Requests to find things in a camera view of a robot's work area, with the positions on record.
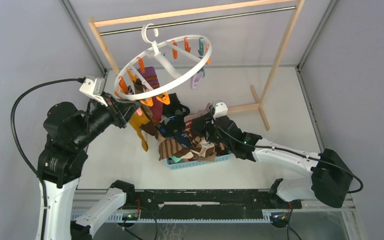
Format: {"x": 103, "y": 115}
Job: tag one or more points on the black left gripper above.
{"x": 121, "y": 110}

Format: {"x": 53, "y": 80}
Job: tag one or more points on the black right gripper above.
{"x": 208, "y": 129}

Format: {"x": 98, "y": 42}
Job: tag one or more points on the mustard yellow brown sock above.
{"x": 137, "y": 121}

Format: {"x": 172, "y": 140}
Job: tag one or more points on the orange clothespin clip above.
{"x": 164, "y": 98}
{"x": 147, "y": 101}

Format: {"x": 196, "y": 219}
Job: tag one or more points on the white round clip hanger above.
{"x": 186, "y": 45}

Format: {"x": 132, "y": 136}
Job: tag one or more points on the tan brown sock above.
{"x": 149, "y": 128}

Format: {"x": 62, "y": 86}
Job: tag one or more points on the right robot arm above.
{"x": 323, "y": 176}

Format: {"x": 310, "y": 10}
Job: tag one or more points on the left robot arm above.
{"x": 60, "y": 164}

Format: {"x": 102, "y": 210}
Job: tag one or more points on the pile of mixed socks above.
{"x": 181, "y": 142}

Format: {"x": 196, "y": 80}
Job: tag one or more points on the lilac clothespin clip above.
{"x": 194, "y": 80}

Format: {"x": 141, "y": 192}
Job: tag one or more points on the teal clothespin clip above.
{"x": 201, "y": 47}

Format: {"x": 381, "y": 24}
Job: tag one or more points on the light blue sock basket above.
{"x": 194, "y": 163}

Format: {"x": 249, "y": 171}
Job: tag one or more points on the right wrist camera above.
{"x": 218, "y": 109}

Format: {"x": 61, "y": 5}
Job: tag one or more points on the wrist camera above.
{"x": 218, "y": 109}
{"x": 93, "y": 88}

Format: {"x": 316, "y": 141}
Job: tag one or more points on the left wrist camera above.
{"x": 93, "y": 88}

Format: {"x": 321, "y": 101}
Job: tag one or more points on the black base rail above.
{"x": 204, "y": 205}

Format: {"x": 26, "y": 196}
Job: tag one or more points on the wooden clothes rack frame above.
{"x": 129, "y": 81}

